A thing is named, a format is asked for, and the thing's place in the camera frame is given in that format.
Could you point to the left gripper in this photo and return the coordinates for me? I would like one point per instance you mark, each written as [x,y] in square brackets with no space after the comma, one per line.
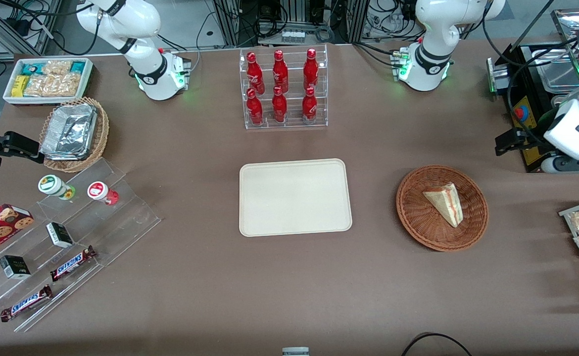
[527,138]

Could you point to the triangular sandwich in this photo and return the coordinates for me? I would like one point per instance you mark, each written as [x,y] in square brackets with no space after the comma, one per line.
[445,202]

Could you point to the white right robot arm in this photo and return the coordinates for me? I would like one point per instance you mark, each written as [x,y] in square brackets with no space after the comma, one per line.
[143,29]

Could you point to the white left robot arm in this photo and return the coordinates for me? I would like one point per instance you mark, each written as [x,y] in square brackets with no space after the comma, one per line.
[433,29]

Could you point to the aluminium foil tray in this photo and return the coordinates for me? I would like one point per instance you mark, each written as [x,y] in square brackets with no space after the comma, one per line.
[69,131]

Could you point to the light wicker basket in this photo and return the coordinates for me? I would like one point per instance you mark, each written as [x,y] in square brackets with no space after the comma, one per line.
[102,133]

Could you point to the brown round wicker basket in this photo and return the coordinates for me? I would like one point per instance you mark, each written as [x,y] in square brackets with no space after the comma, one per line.
[418,222]

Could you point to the beige plastic tray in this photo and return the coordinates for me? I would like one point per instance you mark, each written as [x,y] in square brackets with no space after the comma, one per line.
[294,198]

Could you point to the black food warmer appliance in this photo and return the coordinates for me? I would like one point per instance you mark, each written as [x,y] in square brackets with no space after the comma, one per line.
[519,113]

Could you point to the green lid cup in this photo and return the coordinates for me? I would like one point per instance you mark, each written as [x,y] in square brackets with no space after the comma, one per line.
[52,185]

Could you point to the yellow snack pack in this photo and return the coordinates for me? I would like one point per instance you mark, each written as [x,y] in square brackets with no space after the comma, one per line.
[19,86]

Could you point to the silver box with green light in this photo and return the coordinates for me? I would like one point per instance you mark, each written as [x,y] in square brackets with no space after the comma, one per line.
[498,76]

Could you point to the clear cracker bag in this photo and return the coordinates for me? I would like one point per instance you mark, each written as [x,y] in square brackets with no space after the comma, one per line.
[57,67]
[52,85]

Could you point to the steel warmer pan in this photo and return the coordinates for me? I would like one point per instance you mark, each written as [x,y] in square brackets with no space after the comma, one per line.
[556,74]

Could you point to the teal snack pack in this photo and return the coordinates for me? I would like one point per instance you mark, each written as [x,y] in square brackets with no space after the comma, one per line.
[77,66]
[32,68]

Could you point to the small black box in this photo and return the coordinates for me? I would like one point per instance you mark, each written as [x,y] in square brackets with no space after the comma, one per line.
[15,267]
[60,235]

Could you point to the red lid cup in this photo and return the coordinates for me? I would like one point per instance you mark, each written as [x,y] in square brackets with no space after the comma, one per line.
[99,191]

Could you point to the white rectangular snack bin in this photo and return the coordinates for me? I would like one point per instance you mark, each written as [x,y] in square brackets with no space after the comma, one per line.
[87,81]

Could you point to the Snickers chocolate bar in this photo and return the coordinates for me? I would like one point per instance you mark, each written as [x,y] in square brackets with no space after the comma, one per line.
[72,263]
[26,303]

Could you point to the clear acrylic stepped display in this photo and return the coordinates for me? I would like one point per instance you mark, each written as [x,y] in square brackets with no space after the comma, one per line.
[121,222]

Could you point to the red cola bottle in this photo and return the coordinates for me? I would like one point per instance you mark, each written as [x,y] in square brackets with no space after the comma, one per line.
[309,107]
[279,108]
[311,69]
[255,74]
[280,71]
[255,110]

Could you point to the clear acrylic bottle rack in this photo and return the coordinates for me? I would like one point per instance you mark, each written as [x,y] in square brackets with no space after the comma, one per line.
[292,126]

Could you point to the grey power strip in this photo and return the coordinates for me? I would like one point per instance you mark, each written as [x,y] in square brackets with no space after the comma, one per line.
[293,36]

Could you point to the grey device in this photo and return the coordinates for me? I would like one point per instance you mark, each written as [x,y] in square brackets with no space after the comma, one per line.
[295,351]

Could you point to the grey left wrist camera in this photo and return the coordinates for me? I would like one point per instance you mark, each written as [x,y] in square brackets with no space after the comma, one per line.
[566,165]

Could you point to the aluminium frame rack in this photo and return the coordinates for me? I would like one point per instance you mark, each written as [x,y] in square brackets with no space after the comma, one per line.
[354,20]

